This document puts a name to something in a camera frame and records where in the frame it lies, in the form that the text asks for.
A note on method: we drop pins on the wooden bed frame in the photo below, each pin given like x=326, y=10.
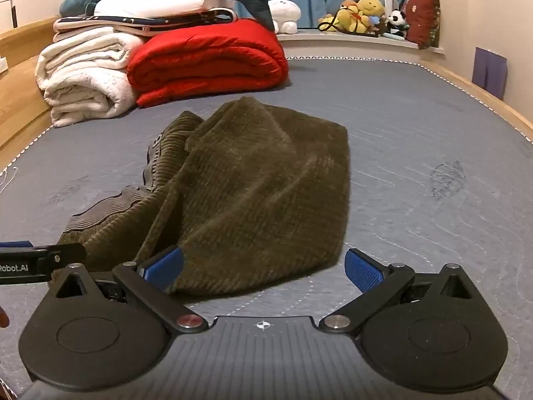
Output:
x=25, y=116

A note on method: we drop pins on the purple box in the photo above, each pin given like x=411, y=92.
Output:
x=490, y=72

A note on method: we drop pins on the dark red cushion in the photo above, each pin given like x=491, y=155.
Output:
x=423, y=17

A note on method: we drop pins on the olive corduroy pants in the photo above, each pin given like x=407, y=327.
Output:
x=253, y=195

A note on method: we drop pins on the white pillow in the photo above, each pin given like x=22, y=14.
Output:
x=157, y=8

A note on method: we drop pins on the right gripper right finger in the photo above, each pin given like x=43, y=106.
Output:
x=380, y=285

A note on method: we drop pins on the white folded blanket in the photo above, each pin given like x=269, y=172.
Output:
x=84, y=77

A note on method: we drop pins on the red folded quilt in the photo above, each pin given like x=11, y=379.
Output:
x=207, y=60

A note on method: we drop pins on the white round plush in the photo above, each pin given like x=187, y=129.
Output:
x=285, y=15

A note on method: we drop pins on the panda plush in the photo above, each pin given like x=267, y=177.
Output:
x=397, y=24

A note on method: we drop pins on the navy patterned folded sheet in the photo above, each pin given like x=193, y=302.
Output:
x=146, y=26

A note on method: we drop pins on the yellow plush toy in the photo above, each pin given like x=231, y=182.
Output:
x=361, y=17

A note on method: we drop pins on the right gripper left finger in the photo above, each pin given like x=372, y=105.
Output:
x=147, y=282

